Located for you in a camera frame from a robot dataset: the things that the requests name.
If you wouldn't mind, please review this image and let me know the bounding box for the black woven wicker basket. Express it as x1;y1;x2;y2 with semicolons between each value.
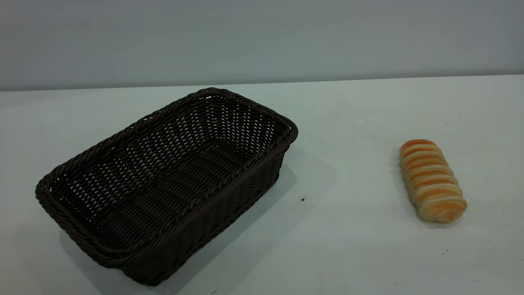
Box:
35;87;298;286

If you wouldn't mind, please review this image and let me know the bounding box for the striped golden bread roll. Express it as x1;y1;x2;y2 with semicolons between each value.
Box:
399;139;468;224

